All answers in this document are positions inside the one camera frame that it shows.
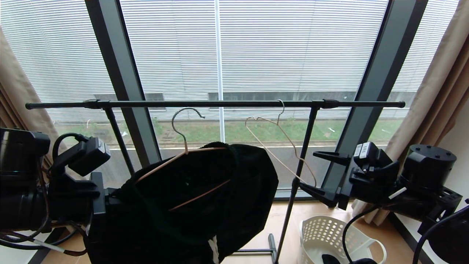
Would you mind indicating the heap of clothes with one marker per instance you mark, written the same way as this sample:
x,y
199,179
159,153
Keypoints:
x,y
329,259

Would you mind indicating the black garment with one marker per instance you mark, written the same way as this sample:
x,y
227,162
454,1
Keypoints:
x,y
190,212

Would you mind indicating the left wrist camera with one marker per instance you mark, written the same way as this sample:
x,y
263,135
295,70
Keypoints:
x,y
88,156

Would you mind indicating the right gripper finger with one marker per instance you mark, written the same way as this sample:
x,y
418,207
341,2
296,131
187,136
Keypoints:
x,y
324,196
335,157

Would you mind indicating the window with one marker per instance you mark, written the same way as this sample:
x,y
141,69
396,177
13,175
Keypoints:
x,y
117,55

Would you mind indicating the black clothes rack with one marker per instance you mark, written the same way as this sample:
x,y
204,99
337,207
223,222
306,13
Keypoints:
x,y
220,104

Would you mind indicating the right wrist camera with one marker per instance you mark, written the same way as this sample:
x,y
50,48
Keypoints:
x,y
373,156

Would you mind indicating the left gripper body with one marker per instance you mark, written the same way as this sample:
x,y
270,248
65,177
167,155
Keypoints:
x,y
73,201

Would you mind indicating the white laundry basket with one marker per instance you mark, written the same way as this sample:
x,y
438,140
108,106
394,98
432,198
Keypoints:
x,y
329,234

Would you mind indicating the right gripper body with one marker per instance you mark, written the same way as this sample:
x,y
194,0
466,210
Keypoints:
x,y
370,183

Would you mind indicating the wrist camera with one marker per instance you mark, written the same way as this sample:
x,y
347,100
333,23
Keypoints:
x,y
88,156
373,156

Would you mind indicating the pink clothes hanger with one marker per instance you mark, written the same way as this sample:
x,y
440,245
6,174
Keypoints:
x,y
161,165
284,107

